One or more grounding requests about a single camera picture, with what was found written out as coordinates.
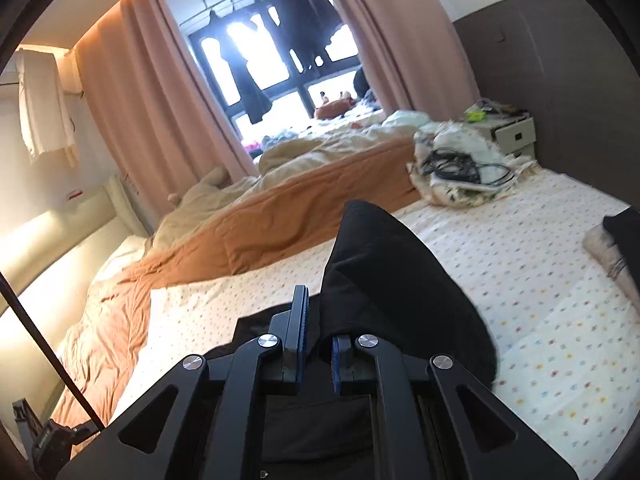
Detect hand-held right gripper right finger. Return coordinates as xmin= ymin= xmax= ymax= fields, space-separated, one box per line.
xmin=331 ymin=332 xmax=587 ymax=480

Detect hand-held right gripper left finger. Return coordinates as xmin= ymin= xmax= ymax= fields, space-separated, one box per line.
xmin=56 ymin=285 xmax=311 ymax=480

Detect black garment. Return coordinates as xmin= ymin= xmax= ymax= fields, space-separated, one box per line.
xmin=204 ymin=200 xmax=501 ymax=467

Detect dark hanging clothes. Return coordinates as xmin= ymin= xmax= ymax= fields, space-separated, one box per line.
xmin=202 ymin=0 xmax=346 ymax=125

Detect orange blanket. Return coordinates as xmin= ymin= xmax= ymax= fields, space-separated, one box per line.
xmin=50 ymin=135 xmax=426 ymax=441

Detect beige comforter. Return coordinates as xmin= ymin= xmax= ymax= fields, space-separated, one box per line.
xmin=150 ymin=110 xmax=436 ymax=251

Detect cream padded headboard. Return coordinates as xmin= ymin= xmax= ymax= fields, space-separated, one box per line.
xmin=0 ymin=172 xmax=151 ymax=386

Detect floral white bed sheet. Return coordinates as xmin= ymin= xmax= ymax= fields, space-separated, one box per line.
xmin=107 ymin=167 xmax=640 ymax=480

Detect orange cushion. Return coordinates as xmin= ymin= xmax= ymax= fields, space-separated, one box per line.
xmin=314 ymin=99 xmax=353 ymax=120

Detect crumpled floral cloth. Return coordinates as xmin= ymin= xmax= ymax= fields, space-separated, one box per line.
xmin=406 ymin=120 xmax=538 ymax=207

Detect pink curtain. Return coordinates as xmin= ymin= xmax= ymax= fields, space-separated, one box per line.
xmin=74 ymin=0 xmax=261 ymax=211
xmin=307 ymin=0 xmax=483 ymax=116

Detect white nightstand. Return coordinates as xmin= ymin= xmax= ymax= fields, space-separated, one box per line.
xmin=467 ymin=105 xmax=537 ymax=161

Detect folded beige cloth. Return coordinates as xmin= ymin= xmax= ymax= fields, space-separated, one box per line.
xmin=582 ymin=224 xmax=640 ymax=291

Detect dark cloth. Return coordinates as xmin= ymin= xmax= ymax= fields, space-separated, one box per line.
xmin=602 ymin=207 xmax=640 ymax=261

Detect white hanging garment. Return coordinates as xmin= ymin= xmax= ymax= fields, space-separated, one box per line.
xmin=15 ymin=49 xmax=80 ymax=168

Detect black cord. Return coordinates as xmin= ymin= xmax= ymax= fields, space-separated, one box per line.
xmin=0 ymin=270 xmax=107 ymax=434

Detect tangle of black cables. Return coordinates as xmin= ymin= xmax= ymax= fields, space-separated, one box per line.
xmin=422 ymin=147 xmax=516 ymax=186

